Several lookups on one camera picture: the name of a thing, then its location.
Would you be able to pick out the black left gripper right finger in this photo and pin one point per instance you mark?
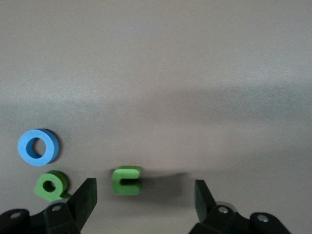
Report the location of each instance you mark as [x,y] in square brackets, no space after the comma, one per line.
[202,204]

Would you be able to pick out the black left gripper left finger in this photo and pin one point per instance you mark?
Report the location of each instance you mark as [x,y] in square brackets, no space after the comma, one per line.
[85,202]

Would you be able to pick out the green foam letter q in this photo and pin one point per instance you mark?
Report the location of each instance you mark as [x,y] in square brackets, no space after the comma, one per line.
[52,196]

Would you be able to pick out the green foam letter n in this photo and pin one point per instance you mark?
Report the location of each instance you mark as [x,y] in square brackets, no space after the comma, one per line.
[117,181]

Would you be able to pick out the blue foam letter o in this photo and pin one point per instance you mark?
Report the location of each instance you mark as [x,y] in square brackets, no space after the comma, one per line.
[36,162]

